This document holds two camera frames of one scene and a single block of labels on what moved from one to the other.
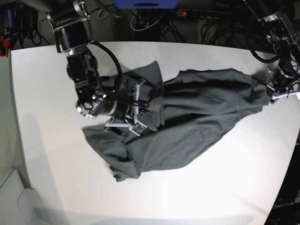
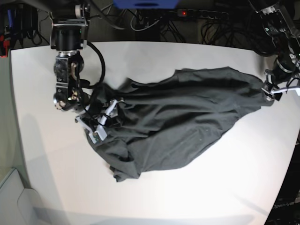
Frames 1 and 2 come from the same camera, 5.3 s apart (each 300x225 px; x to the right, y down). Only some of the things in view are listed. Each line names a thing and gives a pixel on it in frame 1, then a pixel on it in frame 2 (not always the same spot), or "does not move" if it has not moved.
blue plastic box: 145,4 does not move
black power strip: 188,12 does not move
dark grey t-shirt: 189,114 does not move
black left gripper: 133,112 → 96,115
